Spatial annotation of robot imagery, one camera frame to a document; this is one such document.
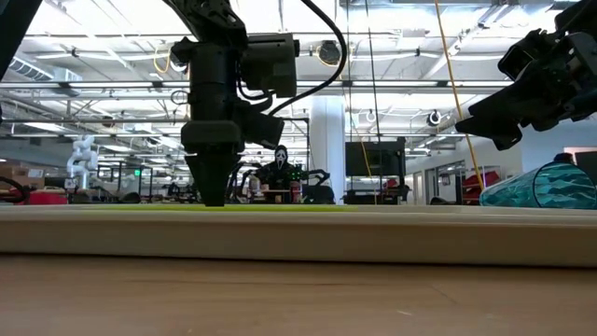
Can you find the red shelf bins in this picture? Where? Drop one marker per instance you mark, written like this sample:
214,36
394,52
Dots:
494,184

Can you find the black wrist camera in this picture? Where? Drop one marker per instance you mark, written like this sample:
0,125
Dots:
517,53
270,63

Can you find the white building column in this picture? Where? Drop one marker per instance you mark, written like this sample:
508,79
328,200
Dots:
327,140

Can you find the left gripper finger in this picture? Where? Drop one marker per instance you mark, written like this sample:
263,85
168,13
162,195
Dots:
214,179

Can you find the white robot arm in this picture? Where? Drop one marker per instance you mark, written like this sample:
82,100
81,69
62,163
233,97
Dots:
83,158

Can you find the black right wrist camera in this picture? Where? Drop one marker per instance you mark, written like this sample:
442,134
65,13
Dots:
517,53

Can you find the red storage bin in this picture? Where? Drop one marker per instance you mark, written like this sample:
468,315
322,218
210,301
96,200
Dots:
46,198

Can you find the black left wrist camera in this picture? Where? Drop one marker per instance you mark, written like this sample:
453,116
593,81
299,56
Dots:
270,63

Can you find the person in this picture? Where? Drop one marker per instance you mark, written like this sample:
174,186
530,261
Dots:
564,158
280,175

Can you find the teal faceted plastic cup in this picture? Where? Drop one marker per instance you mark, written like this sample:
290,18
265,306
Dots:
541,186

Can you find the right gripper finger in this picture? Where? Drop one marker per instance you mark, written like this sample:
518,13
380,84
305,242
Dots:
504,141
503,112

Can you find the beige plastic tray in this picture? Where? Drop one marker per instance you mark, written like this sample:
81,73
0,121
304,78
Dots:
298,238

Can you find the brown cardboard box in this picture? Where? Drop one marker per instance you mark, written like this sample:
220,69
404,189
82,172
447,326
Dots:
18,172

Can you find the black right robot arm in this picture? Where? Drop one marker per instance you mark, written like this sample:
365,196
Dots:
578,14

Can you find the black metal frame rig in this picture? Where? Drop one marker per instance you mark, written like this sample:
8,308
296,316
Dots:
298,120

